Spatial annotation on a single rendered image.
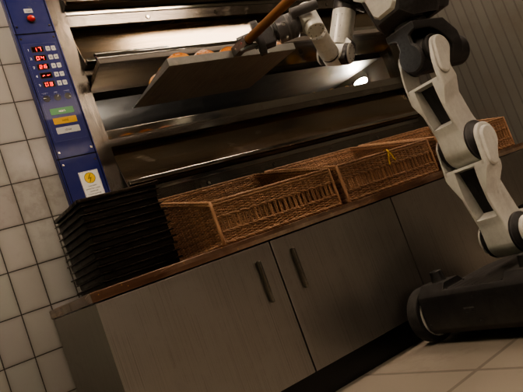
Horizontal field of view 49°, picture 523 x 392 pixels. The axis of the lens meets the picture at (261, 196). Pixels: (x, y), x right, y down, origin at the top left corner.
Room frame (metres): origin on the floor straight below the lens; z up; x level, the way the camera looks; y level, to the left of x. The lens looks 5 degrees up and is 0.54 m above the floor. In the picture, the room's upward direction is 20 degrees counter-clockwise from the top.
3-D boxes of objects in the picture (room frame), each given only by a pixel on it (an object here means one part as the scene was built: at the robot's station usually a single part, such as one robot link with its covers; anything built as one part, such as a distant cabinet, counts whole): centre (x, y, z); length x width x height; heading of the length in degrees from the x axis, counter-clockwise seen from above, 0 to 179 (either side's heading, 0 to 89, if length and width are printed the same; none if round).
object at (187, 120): (2.78, -0.23, 1.16); 1.80 x 0.06 x 0.04; 125
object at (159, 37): (2.77, -0.24, 1.54); 1.79 x 0.11 x 0.19; 125
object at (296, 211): (2.21, 0.08, 0.72); 0.56 x 0.49 x 0.28; 126
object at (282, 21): (1.94, -0.23, 1.21); 0.12 x 0.10 x 0.13; 90
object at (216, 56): (2.14, 0.01, 1.21); 0.55 x 0.36 x 0.03; 125
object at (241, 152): (2.77, -0.24, 1.02); 1.79 x 0.11 x 0.19; 125
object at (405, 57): (2.06, -0.76, 1.01); 0.28 x 0.13 x 0.18; 125
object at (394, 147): (2.55, -0.40, 0.72); 0.56 x 0.49 x 0.28; 124
